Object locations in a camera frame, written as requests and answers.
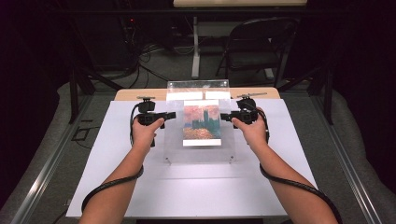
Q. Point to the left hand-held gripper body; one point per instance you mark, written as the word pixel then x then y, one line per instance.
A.
pixel 146 107

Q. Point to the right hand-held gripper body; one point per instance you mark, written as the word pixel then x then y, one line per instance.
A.
pixel 247 109

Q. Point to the clear acrylic photo frame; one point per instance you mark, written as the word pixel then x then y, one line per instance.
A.
pixel 174 149

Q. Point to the painting print card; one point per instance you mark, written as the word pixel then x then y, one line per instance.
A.
pixel 201 124

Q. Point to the person's right hand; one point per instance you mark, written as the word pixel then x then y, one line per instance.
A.
pixel 255 133

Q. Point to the person's left hand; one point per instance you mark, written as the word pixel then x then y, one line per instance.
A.
pixel 143 135

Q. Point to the wooden table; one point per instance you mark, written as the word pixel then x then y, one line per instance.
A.
pixel 127 93

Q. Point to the black folding chair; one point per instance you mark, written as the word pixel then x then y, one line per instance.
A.
pixel 252 59

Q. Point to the black metal stand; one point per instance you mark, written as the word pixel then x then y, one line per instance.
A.
pixel 73 93
pixel 327 93

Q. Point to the white board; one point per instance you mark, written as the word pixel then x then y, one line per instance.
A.
pixel 193 193

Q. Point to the dark equipment cabinet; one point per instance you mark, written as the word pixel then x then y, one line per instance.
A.
pixel 106 40

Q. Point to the black horizontal metal bar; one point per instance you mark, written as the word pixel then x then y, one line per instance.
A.
pixel 93 11

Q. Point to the dark curtain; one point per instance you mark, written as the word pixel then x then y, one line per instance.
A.
pixel 367 77
pixel 28 77

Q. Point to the aluminium floor rail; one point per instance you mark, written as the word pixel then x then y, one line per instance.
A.
pixel 345 161
pixel 46 168

